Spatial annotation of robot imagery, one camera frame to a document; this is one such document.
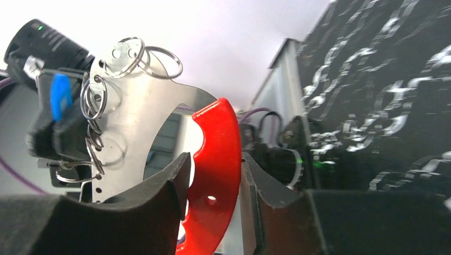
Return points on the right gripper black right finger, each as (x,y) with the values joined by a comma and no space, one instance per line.
(278,220)

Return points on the aluminium left rail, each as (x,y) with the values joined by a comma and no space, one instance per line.
(281,89)

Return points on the blue key tag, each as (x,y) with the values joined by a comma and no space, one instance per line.
(60,96)

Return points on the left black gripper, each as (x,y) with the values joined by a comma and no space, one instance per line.
(71,122)

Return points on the metal plate with red handle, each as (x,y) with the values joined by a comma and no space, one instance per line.
(126,115)

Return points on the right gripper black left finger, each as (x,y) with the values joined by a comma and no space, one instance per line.
(142,220)

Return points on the silver keyring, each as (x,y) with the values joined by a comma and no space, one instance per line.
(160,63)
(125,56)

